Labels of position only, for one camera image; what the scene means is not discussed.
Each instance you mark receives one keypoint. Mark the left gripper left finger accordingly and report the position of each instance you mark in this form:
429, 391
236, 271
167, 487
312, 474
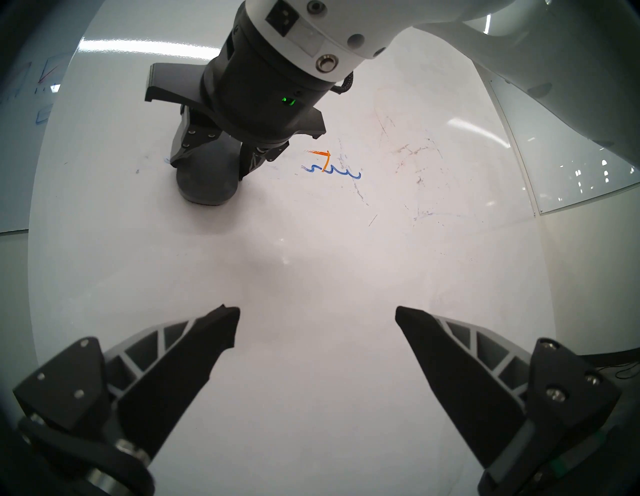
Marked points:
165, 380

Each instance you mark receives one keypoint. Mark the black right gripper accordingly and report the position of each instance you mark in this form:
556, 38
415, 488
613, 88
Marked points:
255, 95

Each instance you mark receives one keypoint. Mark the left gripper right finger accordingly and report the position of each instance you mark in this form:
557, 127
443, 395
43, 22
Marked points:
465, 385

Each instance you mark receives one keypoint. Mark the grey whiteboard eraser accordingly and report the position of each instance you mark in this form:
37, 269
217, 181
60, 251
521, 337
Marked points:
207, 180

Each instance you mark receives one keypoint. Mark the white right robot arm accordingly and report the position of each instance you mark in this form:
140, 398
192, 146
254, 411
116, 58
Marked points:
550, 60

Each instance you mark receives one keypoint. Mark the large white freestanding whiteboard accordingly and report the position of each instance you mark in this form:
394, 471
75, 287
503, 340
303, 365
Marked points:
300, 260

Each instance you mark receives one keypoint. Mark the black wall baseboard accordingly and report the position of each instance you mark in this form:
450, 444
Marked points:
615, 356

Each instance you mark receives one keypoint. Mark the wall glass board with graphs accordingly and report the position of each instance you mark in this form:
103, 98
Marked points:
20, 150

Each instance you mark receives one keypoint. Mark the blank wall glass board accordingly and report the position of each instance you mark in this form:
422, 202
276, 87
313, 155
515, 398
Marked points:
565, 165

